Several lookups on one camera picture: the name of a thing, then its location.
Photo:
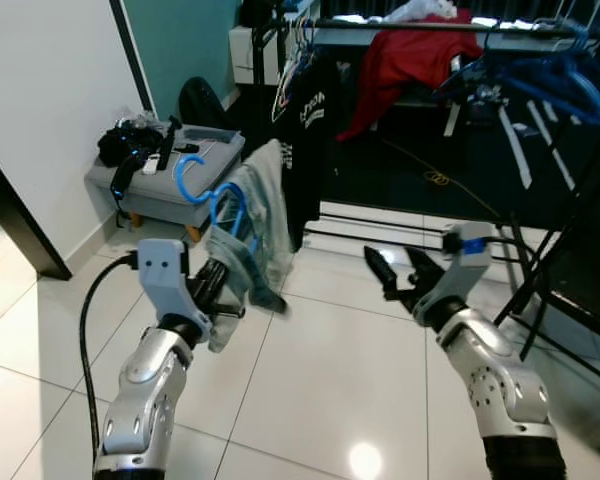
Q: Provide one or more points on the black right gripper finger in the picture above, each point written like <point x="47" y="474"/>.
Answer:
<point x="426" y="270"/>
<point x="384" y="275"/>

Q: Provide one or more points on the grey shorts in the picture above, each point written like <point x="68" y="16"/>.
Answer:
<point x="265" y="200"/>

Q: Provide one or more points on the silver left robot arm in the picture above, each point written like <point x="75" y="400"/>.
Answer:
<point x="145" y="400"/>

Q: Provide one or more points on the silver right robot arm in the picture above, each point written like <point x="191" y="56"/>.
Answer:
<point x="495" y="390"/>

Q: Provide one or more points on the pale green plastic hanger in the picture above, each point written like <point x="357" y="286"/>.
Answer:
<point x="280" y="100"/>

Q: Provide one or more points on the dark blue plastic hanger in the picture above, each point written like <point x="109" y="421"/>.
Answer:
<point x="560" y="85"/>

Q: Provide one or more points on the blue tape piece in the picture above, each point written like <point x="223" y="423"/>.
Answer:
<point x="474" y="243"/>

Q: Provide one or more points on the dark rug white stripes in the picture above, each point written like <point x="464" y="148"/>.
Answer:
<point x="380" y="170"/>

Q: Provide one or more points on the grey padded ottoman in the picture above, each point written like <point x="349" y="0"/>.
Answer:
<point x="150" y="205"/>

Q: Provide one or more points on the small black phone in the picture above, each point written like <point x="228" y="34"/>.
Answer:
<point x="187" y="149"/>

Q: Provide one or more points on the black printed hanging t-shirt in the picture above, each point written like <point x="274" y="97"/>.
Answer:
<point x="310" y="150"/>

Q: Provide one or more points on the flat grey tray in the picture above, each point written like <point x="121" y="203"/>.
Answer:
<point x="210" y="137"/>

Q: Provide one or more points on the black stick-shaped device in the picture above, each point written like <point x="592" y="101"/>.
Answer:
<point x="168" y="145"/>

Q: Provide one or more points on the black folding drying rack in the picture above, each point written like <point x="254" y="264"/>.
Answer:
<point x="576" y="215"/>

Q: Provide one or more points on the black fabric bag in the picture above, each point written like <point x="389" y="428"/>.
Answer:
<point x="120" y="145"/>

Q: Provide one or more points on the black backpack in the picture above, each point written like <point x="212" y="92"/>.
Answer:
<point x="202" y="105"/>

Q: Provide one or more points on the red cloth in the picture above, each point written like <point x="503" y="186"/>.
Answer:
<point x="410" y="60"/>

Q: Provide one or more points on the white low cabinet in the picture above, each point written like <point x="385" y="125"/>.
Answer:
<point x="242" y="55"/>

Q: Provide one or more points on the black metal clothes rack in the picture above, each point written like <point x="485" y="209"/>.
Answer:
<point x="340" y="20"/>

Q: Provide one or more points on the white fluffy cloth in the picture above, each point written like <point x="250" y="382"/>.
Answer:
<point x="425" y="10"/>

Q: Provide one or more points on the black pouch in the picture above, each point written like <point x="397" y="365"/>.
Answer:
<point x="258" y="12"/>

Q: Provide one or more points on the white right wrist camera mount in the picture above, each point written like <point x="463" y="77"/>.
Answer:
<point x="470" y="265"/>

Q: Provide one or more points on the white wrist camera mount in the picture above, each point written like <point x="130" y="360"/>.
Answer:
<point x="470" y="265"/>
<point x="165" y="270"/>

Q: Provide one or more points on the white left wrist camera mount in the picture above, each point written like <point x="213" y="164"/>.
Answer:
<point x="165" y="270"/>

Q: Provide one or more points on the thin black wall trim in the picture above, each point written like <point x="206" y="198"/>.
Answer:
<point x="134" y="60"/>

